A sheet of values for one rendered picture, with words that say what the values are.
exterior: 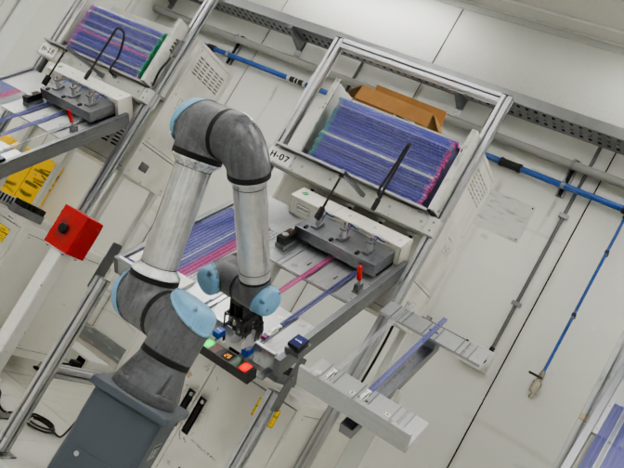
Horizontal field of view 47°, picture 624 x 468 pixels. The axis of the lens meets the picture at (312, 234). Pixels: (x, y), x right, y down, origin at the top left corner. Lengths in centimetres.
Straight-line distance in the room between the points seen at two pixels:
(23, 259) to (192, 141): 178
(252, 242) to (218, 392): 96
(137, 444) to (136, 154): 206
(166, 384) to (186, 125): 55
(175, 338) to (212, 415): 96
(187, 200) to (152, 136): 186
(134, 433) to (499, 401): 259
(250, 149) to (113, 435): 65
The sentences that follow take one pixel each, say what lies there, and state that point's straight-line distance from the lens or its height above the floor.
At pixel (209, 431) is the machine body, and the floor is 38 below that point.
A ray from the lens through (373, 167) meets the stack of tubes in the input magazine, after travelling 263.
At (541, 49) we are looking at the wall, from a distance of 449.
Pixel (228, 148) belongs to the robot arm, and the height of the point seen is 109.
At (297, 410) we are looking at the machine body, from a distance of 236.
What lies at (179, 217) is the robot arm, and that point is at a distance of 162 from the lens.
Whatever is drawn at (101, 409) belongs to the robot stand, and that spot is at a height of 50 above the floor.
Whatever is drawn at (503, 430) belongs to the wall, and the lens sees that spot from 385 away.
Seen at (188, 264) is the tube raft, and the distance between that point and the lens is 239.
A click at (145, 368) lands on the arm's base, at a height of 61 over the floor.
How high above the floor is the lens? 88
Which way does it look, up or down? 5 degrees up
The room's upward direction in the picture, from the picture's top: 30 degrees clockwise
